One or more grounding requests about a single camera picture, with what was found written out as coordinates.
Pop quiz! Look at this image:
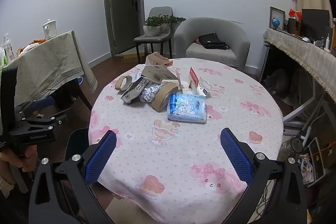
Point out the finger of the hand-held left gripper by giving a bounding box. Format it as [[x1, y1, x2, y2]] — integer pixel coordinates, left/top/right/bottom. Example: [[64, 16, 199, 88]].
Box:
[[14, 97, 55, 118], [16, 112, 68, 127]]

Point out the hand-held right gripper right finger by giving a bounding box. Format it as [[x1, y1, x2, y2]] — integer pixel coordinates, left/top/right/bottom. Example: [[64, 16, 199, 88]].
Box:
[[220, 128, 308, 224]]

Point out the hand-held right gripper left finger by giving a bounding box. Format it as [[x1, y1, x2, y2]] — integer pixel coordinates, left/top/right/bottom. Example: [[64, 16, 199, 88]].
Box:
[[28, 130, 117, 224]]

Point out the blue tissue pack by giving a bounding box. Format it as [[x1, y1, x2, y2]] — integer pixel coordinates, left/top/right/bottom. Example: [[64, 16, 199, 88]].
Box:
[[167, 93, 207, 124]]

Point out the black and white crushed carton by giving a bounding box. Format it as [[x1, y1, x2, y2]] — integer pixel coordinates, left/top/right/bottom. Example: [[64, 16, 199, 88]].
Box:
[[121, 77, 147, 104]]

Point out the small masking tape roll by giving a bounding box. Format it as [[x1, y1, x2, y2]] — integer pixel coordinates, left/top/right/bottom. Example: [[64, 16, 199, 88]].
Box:
[[115, 76, 133, 92]]

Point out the small white printed box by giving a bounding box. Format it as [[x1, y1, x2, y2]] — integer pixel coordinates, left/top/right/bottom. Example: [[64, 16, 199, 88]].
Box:
[[196, 76, 211, 97]]

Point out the white paper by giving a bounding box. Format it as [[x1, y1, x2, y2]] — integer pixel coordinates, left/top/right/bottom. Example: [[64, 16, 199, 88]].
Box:
[[140, 84, 164, 103]]

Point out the red and white box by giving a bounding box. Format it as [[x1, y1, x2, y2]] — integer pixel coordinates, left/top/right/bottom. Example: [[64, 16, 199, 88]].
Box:
[[188, 67, 201, 93]]

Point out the large masking tape roll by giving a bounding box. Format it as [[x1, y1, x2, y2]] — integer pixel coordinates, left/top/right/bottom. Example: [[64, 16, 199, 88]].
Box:
[[151, 81, 179, 112]]

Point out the grey-brown cardboard box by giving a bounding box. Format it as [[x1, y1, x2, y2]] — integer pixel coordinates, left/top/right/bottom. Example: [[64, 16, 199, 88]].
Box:
[[141, 65, 181, 84]]

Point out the tan cardboard box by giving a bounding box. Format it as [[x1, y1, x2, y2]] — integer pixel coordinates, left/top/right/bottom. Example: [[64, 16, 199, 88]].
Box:
[[146, 52, 173, 67]]

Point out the person's left hand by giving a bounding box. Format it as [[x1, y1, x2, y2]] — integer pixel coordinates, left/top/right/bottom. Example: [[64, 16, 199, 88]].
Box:
[[0, 147, 38, 182]]

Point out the dark wooden table leg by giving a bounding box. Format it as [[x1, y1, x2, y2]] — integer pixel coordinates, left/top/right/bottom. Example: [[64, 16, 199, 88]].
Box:
[[52, 80, 93, 111]]

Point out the beige tablecloth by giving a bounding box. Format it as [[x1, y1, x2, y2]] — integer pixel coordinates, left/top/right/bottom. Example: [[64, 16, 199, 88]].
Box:
[[0, 30, 98, 119]]

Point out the clear plastic bottle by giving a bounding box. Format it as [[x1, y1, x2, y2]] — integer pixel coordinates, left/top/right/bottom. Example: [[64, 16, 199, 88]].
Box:
[[2, 33, 15, 62]]

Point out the pink printed tablecloth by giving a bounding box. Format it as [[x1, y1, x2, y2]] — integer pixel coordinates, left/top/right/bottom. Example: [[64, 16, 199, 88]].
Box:
[[88, 57, 285, 224]]

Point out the grey cat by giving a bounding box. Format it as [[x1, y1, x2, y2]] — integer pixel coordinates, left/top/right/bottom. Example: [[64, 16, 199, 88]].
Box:
[[264, 68, 289, 94]]

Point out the grey armchair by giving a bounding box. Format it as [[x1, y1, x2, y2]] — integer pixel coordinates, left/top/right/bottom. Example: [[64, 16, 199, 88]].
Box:
[[174, 17, 251, 72]]

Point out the grey door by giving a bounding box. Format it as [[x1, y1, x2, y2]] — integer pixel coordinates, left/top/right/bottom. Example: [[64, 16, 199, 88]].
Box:
[[103, 0, 144, 56]]

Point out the black bag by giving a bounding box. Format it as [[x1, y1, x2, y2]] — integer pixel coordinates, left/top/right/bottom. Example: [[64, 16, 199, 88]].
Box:
[[198, 32, 230, 50]]

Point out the lace desk cloth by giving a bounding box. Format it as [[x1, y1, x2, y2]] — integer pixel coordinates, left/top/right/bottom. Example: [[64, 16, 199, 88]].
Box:
[[264, 28, 336, 104]]

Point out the potted plant in white pot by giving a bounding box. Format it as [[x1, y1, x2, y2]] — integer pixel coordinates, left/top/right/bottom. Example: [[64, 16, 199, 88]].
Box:
[[160, 14, 186, 33], [143, 15, 163, 37]]

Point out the brown desk box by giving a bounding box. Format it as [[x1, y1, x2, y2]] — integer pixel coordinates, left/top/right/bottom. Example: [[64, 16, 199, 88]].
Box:
[[287, 18, 300, 35]]

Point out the grey dining chair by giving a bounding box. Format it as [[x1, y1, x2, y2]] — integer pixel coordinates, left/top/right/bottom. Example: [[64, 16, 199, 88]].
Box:
[[134, 7, 174, 64]]

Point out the black monitor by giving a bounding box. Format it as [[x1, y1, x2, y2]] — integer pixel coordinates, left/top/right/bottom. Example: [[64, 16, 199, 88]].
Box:
[[301, 9, 330, 38]]

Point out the white desk frame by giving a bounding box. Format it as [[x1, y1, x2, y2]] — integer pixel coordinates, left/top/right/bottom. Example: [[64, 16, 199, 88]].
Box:
[[282, 80, 336, 138]]

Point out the picture frame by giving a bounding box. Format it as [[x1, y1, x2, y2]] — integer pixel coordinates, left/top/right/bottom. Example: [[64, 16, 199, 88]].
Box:
[[269, 6, 286, 31]]

